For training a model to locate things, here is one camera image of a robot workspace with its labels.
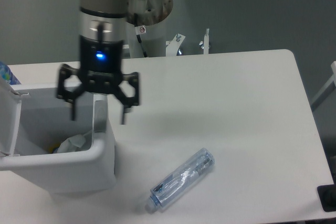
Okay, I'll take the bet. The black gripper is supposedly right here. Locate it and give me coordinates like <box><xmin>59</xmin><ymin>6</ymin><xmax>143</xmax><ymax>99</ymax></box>
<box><xmin>55</xmin><ymin>35</ymin><xmax>143</xmax><ymax>125</ymax></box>

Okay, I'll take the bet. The clear plastic wrapper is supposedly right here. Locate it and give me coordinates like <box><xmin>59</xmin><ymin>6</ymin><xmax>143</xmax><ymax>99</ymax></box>
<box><xmin>53</xmin><ymin>131</ymin><xmax>92</xmax><ymax>153</ymax></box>

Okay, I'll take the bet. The clear plastic water bottle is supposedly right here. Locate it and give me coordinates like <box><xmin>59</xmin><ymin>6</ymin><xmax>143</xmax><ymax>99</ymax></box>
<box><xmin>146</xmin><ymin>148</ymin><xmax>215</xmax><ymax>213</ymax></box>

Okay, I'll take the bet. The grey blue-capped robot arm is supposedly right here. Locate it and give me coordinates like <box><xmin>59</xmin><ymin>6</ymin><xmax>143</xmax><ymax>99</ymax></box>
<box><xmin>56</xmin><ymin>0</ymin><xmax>140</xmax><ymax>121</ymax></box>

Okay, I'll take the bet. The yellow trash in can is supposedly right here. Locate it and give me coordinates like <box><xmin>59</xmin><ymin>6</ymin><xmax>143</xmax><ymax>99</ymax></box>
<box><xmin>48</xmin><ymin>143</ymin><xmax>61</xmax><ymax>154</ymax></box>

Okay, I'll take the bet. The white plastic trash can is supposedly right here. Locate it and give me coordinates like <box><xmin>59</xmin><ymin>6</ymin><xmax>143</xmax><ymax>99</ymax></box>
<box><xmin>1</xmin><ymin>80</ymin><xmax>116</xmax><ymax>193</ymax></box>

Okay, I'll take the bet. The blue patterned bottle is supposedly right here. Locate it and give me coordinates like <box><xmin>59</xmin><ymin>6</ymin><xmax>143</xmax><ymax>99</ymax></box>
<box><xmin>0</xmin><ymin>61</ymin><xmax>21</xmax><ymax>85</ymax></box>

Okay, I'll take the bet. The black clamp on table edge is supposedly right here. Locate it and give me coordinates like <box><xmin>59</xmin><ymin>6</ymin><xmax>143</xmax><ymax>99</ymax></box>
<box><xmin>317</xmin><ymin>184</ymin><xmax>335</xmax><ymax>212</ymax></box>

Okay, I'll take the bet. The black cable on pedestal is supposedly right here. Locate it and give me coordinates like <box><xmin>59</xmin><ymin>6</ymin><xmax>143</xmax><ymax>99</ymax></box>
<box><xmin>133</xmin><ymin>13</ymin><xmax>148</xmax><ymax>58</ymax></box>

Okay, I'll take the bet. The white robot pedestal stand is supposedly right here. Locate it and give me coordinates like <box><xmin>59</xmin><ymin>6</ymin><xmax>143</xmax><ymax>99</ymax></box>
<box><xmin>126</xmin><ymin>0</ymin><xmax>185</xmax><ymax>58</ymax></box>

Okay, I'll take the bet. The white frame at right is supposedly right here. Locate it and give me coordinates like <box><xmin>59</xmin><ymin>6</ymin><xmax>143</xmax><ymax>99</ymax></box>
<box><xmin>310</xmin><ymin>61</ymin><xmax>335</xmax><ymax>111</ymax></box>

